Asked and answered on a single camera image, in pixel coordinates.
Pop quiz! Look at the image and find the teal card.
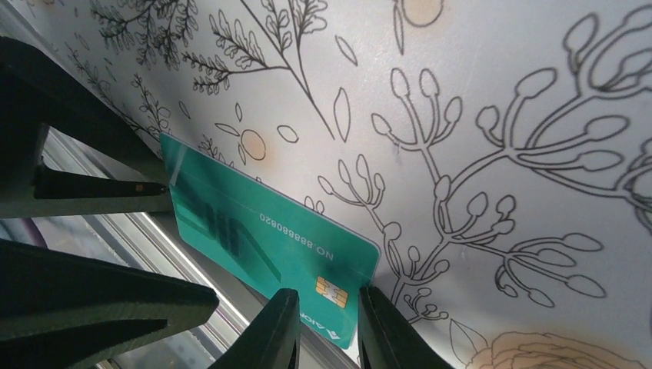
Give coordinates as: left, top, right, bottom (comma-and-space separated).
160, 135, 380, 349

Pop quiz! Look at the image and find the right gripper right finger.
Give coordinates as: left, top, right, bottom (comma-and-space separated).
358, 287, 452, 369

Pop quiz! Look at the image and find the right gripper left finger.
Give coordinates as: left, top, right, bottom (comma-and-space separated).
211, 288, 301, 369

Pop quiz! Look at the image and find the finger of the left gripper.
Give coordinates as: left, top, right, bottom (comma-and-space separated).
1, 37, 171, 218
1, 240, 219, 368

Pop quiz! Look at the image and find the aluminium rail frame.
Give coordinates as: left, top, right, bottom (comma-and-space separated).
0, 5, 363, 369

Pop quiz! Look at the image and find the floral patterned table mat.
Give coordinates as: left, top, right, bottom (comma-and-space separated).
1, 1, 651, 368

